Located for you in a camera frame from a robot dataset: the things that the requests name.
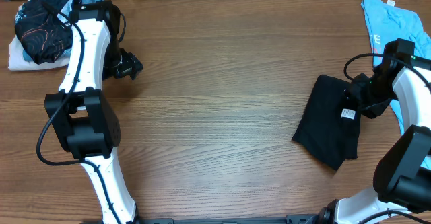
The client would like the folded white garment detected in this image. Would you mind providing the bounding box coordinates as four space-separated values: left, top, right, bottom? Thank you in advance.
8 36 70 71

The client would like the black orange patterned shirt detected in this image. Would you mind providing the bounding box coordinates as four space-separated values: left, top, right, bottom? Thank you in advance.
15 0 80 64

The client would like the light blue t-shirt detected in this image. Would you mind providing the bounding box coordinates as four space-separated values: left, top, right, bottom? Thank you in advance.
360 0 431 171

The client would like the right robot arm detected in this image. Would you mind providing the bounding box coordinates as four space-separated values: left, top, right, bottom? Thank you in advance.
309 38 430 224

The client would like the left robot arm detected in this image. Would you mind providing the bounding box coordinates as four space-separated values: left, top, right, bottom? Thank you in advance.
44 0 143 223

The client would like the black t-shirt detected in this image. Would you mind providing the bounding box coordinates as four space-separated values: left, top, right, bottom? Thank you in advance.
292 75 361 170

